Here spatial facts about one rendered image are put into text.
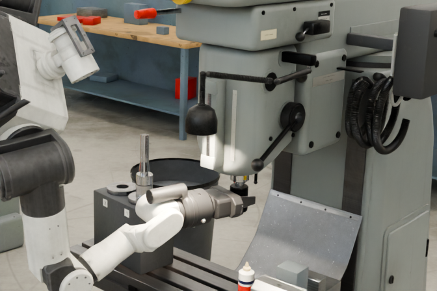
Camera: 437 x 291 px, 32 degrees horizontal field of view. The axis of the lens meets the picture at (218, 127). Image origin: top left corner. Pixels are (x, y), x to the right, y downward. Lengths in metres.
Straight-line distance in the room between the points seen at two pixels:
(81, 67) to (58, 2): 7.44
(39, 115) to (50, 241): 0.26
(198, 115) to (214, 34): 0.19
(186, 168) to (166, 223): 2.47
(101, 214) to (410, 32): 1.00
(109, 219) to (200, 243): 1.82
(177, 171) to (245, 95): 2.50
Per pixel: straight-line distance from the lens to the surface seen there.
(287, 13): 1.72
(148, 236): 1.72
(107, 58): 8.47
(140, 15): 1.66
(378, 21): 2.13
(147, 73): 8.04
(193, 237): 3.90
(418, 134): 2.30
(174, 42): 6.60
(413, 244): 2.42
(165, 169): 4.19
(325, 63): 1.89
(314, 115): 1.89
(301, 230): 2.24
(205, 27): 1.72
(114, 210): 2.13
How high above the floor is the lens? 1.90
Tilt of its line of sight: 15 degrees down
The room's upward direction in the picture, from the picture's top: 2 degrees clockwise
